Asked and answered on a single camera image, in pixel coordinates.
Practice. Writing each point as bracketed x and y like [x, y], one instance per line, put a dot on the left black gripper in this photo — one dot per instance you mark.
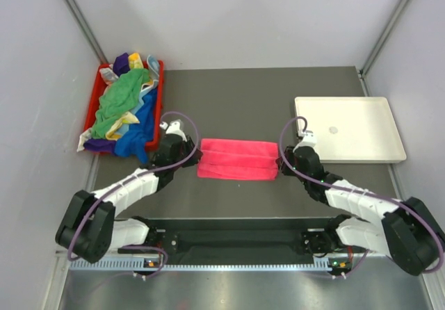
[195, 159]

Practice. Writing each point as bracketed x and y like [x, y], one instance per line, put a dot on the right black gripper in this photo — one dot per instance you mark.
[289, 153]

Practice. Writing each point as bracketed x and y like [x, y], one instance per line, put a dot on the pink towel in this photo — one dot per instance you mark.
[242, 160]

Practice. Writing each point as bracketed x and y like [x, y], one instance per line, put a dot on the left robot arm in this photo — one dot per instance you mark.
[89, 228]

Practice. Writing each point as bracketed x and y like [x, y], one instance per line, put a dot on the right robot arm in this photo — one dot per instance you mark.
[405, 231]

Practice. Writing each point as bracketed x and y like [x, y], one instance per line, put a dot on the blue towel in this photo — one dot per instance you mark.
[132, 143]

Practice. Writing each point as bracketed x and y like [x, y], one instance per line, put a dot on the white plastic tray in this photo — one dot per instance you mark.
[351, 129]

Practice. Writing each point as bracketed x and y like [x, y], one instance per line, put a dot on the green towel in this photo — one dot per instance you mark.
[120, 97]

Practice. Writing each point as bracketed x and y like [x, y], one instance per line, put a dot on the purple towel front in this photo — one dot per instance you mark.
[102, 146]

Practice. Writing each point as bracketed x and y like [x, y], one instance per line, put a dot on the purple towel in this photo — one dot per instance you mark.
[102, 146]
[121, 64]

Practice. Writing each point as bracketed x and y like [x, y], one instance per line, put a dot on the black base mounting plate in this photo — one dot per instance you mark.
[241, 241]

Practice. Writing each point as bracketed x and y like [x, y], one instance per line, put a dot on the yellow patterned towel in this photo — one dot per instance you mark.
[135, 61]

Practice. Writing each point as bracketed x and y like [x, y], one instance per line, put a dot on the white patterned towel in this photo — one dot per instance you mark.
[108, 75]

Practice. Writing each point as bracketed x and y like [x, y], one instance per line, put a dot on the red plastic bin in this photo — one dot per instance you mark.
[98, 89]

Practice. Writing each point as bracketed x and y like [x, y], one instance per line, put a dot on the purple towel back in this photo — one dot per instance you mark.
[121, 64]

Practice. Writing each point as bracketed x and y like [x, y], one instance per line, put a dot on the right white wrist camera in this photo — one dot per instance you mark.
[307, 139]

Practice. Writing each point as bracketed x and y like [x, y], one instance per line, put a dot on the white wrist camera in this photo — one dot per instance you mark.
[307, 139]
[175, 127]

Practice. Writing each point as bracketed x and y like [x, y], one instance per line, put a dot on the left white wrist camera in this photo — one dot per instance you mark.
[175, 127]

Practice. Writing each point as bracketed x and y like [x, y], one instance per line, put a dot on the aluminium frame rail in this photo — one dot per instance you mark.
[157, 258]

